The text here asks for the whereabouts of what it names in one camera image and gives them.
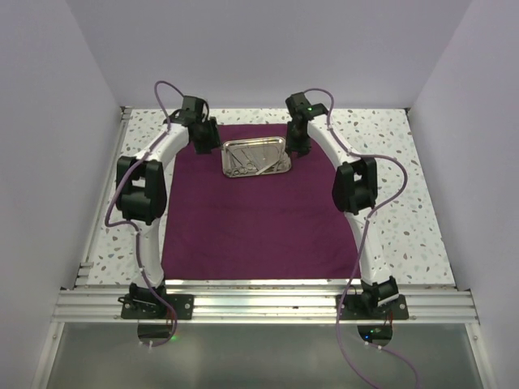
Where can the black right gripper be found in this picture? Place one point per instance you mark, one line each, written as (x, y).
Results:
(292, 146)

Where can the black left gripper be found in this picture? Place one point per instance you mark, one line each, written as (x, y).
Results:
(213, 140)

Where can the stainless steel instrument tray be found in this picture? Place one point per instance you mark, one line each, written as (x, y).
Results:
(266, 149)

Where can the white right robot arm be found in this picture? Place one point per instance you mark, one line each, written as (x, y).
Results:
(354, 194)

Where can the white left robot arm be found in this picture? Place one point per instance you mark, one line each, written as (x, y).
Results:
(141, 193)

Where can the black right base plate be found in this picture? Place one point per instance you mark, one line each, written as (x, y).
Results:
(397, 310)

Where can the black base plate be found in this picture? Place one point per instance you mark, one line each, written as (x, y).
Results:
(397, 310)
(148, 307)

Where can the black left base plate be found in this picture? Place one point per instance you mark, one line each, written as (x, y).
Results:
(148, 307)

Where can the aluminium front rail frame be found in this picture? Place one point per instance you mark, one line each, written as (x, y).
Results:
(259, 303)

